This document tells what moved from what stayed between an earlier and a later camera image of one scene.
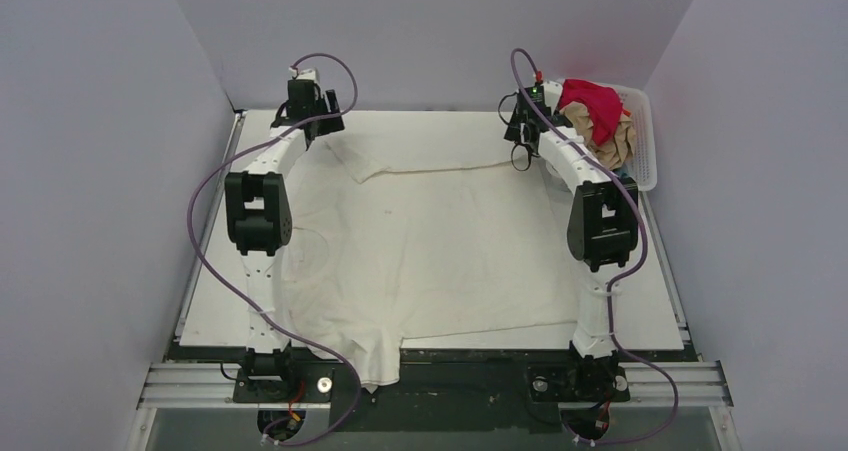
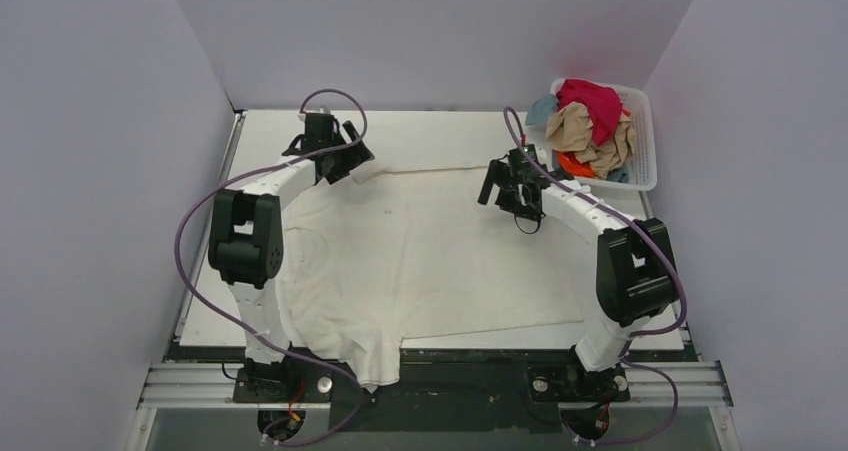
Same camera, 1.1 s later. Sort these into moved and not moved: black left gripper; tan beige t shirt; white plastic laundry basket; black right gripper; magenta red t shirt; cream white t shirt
Moved: black left gripper; black right gripper
Not moved: magenta red t shirt; tan beige t shirt; cream white t shirt; white plastic laundry basket
